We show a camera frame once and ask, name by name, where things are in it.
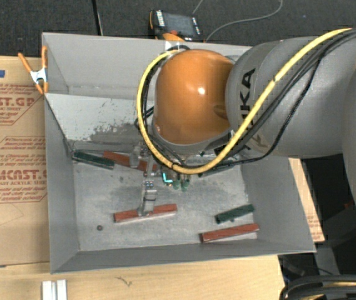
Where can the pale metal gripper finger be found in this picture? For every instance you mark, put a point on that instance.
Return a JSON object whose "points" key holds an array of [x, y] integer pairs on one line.
{"points": [[135, 157], [148, 198]]}

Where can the red-brown flat block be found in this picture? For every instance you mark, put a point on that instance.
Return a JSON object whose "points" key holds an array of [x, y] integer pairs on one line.
{"points": [[120, 159], [125, 215], [228, 232]]}

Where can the dark green flat block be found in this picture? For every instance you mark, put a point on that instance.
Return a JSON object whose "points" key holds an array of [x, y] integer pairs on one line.
{"points": [[92, 159], [234, 214]]}

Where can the grey metal bin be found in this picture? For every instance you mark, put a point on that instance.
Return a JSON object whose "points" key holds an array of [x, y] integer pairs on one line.
{"points": [[103, 205]]}

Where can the brown cardboard board red print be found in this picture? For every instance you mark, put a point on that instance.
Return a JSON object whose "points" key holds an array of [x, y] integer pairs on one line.
{"points": [[9, 217]]}

